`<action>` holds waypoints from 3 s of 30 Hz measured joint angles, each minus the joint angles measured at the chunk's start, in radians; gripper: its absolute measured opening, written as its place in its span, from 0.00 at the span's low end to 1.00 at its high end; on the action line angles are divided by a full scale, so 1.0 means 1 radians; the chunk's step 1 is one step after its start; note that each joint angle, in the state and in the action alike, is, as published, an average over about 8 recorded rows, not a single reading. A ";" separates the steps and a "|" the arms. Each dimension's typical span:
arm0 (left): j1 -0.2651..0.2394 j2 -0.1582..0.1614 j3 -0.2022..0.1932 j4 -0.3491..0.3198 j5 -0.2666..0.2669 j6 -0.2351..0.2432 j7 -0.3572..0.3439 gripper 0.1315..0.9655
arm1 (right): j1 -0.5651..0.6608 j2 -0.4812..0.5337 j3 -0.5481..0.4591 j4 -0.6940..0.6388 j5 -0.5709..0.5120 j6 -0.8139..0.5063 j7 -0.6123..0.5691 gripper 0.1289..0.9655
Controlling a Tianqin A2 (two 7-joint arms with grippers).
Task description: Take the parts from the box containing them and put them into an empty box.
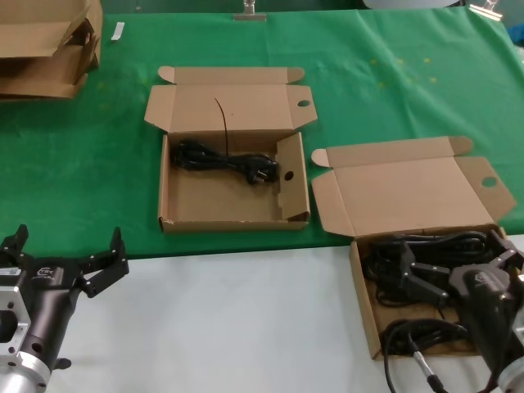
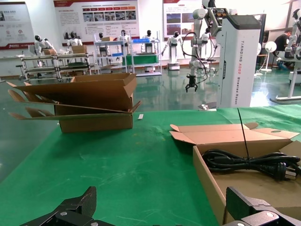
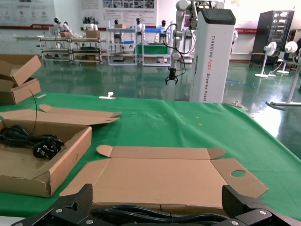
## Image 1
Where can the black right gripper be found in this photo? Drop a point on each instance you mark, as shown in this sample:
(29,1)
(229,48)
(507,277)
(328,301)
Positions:
(483,294)

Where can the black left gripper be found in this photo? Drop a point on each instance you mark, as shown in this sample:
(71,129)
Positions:
(49,286)

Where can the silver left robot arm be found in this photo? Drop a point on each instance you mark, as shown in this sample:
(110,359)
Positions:
(20,376)

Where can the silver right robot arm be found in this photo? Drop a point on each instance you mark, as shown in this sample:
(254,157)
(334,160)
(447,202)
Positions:
(513,380)

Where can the open cardboard box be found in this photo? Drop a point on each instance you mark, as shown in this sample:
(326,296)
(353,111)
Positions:
(409,192)

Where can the open cardboard box torn edge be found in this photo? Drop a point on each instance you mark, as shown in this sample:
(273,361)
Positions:
(221,204)

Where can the stacked cardboard box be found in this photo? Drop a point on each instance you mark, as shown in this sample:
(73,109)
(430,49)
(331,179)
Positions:
(41,78)

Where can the stacked cardboard box open lid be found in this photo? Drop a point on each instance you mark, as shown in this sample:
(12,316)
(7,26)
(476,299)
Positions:
(32,32)

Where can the green table cloth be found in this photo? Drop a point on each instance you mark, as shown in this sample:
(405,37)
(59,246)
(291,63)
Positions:
(82,163)

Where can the small white strip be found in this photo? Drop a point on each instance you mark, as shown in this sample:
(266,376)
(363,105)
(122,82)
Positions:
(118,32)

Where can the metal table clamp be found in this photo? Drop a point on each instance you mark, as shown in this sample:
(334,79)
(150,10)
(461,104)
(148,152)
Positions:
(249,17)
(487,10)

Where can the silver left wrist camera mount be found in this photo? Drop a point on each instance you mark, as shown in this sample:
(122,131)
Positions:
(10,303)

